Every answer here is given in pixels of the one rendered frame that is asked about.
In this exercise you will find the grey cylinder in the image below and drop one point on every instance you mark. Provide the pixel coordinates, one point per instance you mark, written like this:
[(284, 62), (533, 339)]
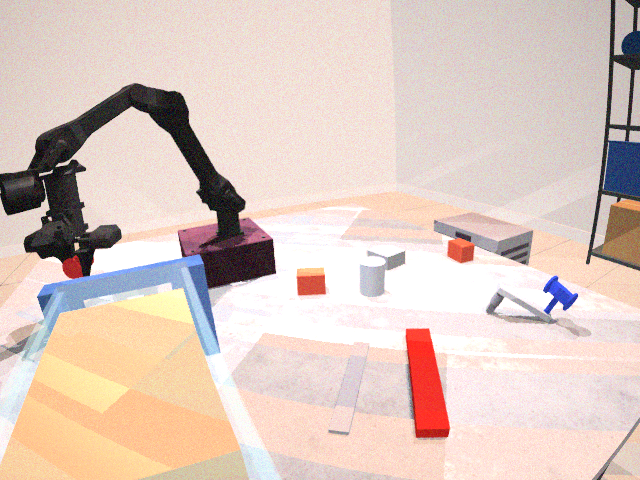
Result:
[(372, 276)]

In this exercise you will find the red flat bar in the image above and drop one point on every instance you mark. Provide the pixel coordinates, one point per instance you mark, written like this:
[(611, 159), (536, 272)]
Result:
[(430, 414)]

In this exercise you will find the white flat bar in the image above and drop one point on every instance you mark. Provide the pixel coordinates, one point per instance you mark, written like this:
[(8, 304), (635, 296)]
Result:
[(344, 411)]

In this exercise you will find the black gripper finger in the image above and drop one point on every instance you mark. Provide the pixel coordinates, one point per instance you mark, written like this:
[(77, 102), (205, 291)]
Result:
[(85, 258), (68, 253)]

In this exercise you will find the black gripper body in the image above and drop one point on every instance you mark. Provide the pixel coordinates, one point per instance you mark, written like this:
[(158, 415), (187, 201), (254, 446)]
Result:
[(103, 237)]

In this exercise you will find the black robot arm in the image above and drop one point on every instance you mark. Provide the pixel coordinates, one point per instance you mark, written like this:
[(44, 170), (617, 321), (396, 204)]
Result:
[(24, 190)]

